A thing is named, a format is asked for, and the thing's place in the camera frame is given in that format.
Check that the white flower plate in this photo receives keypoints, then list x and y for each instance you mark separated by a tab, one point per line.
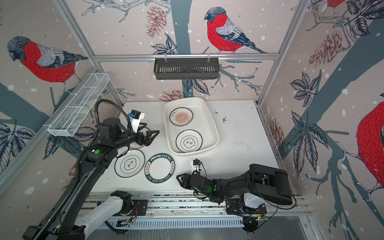
130	164
189	141

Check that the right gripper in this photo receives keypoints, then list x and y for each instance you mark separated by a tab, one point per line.
185	181

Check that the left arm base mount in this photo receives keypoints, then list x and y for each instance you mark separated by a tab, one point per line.
135	208

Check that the black wall-mounted basket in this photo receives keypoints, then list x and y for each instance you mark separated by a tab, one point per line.
187	69

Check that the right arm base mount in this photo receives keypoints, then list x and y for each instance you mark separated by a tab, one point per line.
237	207

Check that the orange sunburst plate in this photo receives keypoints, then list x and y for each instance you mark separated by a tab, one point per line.
136	146
181	116

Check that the white plastic bin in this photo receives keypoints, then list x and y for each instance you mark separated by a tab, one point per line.
202	122

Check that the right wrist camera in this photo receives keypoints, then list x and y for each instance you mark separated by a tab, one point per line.
196	165

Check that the green ring plate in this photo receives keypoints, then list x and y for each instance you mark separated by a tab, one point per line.
159	168

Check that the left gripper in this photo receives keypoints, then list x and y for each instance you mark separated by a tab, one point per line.
148	140

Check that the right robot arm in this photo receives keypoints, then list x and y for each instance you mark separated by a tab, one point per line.
270	184

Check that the white wire mesh shelf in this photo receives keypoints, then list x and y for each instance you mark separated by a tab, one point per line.
80	103

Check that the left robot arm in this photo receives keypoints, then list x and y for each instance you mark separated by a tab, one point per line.
110	136

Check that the horizontal aluminium frame bar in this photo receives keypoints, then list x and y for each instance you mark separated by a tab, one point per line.
149	58

